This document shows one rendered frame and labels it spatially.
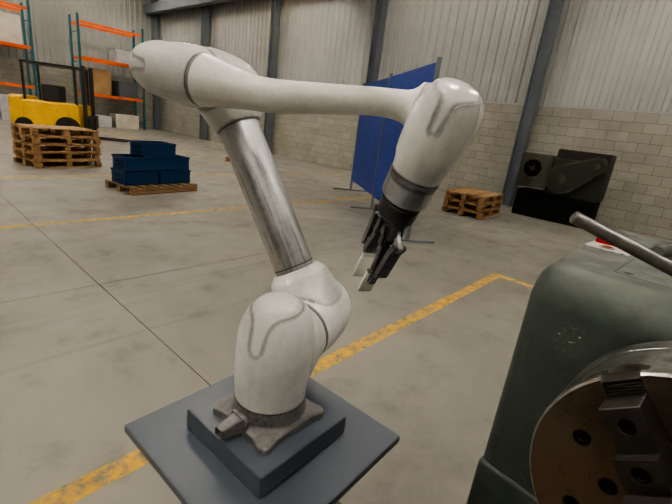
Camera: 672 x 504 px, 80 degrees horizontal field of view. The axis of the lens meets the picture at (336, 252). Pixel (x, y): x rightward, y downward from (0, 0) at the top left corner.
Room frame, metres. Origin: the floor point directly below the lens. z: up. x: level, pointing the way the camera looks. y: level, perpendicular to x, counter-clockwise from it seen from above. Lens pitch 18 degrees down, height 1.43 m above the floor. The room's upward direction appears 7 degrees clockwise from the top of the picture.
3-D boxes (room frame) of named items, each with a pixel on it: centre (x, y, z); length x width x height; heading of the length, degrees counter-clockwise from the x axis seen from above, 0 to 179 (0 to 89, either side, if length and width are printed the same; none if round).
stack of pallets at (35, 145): (8.00, 5.74, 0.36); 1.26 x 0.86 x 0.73; 151
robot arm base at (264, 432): (0.72, 0.12, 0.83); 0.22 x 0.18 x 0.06; 142
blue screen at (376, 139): (7.40, -0.56, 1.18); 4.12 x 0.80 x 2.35; 11
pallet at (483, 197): (8.45, -2.74, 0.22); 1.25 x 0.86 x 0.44; 143
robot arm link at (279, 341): (0.75, 0.10, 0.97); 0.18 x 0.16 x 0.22; 159
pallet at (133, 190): (6.78, 3.26, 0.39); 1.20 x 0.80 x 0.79; 148
